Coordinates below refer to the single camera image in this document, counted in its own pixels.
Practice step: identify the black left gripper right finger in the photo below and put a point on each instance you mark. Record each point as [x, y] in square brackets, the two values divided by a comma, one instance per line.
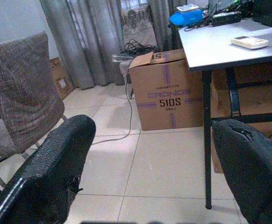
[250, 163]

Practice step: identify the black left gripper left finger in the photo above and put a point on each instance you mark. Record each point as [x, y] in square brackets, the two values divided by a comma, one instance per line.
[44, 168]

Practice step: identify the large cardboard box under table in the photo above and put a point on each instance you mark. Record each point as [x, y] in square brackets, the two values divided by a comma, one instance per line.
[254, 98]

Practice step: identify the chair with brown cloth cover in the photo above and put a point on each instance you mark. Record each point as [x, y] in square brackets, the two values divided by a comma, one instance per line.
[21, 91]

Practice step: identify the small cardboard box with label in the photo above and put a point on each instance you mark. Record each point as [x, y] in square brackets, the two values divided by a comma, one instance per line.
[61, 79]

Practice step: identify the cardboard box with 510S print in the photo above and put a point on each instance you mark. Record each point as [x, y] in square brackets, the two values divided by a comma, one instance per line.
[166, 93]

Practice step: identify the grey table with black legs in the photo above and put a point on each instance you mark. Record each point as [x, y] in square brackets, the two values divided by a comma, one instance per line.
[219, 46]

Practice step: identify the white remote control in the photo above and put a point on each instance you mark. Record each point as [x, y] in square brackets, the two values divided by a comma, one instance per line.
[249, 42]

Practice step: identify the grey curtain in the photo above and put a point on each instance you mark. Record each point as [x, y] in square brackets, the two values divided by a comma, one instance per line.
[163, 23]
[79, 42]

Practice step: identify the black electronic device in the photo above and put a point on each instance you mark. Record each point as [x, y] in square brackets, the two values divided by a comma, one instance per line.
[226, 18]

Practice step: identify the black box on table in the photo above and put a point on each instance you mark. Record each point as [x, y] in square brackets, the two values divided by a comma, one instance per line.
[268, 11]

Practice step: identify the blue plastic bag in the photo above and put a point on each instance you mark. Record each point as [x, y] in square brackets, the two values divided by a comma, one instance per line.
[184, 16]

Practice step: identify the white device on blue bag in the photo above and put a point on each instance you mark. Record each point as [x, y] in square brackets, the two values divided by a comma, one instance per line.
[189, 8]

